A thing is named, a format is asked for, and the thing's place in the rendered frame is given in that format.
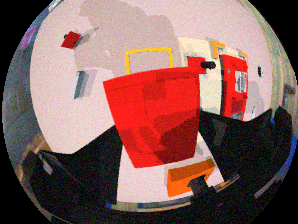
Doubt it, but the yellow rectangular outline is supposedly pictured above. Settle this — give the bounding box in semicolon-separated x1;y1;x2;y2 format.
125;48;174;75

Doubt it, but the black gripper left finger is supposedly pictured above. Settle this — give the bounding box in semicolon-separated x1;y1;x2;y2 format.
40;125;124;205

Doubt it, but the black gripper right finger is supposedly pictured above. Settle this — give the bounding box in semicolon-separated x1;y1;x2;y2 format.
198;109;273;183

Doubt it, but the black toy tyre with white hub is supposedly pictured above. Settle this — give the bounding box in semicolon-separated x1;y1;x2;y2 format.
258;67;263;77

